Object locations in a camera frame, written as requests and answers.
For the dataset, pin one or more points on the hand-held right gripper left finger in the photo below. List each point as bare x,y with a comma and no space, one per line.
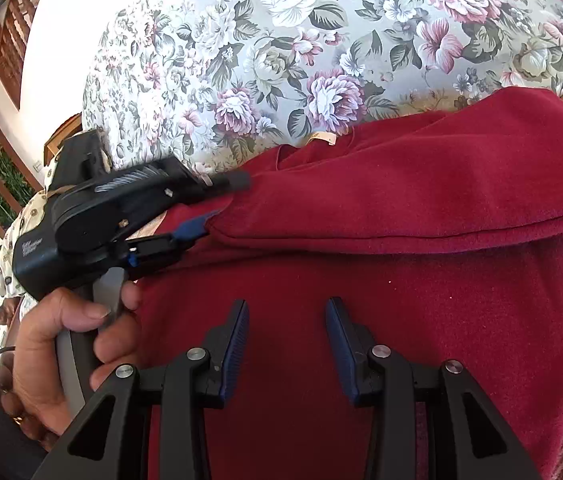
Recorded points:
234,347

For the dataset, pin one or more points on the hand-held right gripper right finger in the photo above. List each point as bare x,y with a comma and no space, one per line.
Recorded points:
344,352

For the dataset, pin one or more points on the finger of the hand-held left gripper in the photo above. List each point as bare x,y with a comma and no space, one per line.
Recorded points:
191,225
239,181

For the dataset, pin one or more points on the dark red cloth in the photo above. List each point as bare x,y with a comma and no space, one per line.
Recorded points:
411,185

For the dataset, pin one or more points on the person's left hand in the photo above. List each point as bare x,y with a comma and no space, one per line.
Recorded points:
36,360

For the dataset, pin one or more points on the wooden chair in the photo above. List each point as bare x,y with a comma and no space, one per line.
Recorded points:
61,132

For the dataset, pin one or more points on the floral bedsheet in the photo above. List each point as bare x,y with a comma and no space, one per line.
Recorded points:
261,35

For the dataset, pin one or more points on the wooden slatted frame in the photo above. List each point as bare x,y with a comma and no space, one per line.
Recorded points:
11,40

